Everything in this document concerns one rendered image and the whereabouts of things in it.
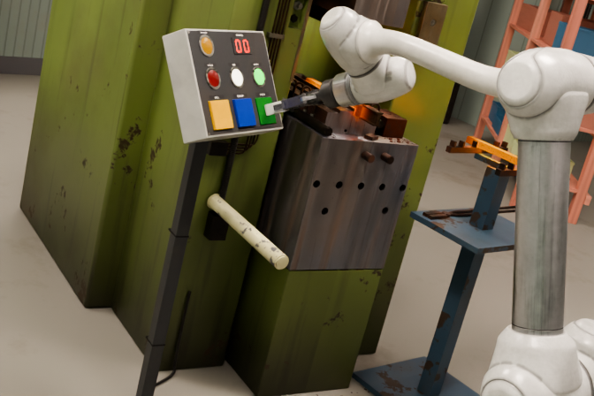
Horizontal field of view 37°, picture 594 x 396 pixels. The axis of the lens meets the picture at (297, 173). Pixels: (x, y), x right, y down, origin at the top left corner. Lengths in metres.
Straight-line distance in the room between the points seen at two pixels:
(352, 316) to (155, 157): 0.86
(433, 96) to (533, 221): 1.47
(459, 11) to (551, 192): 1.47
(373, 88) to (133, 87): 1.12
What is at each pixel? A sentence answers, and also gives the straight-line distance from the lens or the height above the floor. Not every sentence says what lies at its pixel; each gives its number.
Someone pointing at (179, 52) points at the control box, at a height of 1.14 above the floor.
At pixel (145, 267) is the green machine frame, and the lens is 3.13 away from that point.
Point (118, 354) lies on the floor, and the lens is 3.14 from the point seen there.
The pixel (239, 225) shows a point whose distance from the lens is 2.66.
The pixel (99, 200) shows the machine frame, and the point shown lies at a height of 0.41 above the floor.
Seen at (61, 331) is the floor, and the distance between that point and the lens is 3.22.
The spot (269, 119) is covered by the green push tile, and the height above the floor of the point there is 0.99.
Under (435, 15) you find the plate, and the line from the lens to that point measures 3.07.
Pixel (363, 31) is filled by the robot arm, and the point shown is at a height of 1.31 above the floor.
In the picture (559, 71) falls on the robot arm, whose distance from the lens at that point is 1.74.
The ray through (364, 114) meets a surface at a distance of 2.81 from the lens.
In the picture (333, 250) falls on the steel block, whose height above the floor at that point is 0.54.
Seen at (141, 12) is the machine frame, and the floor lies 1.10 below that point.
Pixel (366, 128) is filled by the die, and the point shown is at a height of 0.94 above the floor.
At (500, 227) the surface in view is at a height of 0.68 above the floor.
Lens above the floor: 1.55
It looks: 16 degrees down
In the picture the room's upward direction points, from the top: 14 degrees clockwise
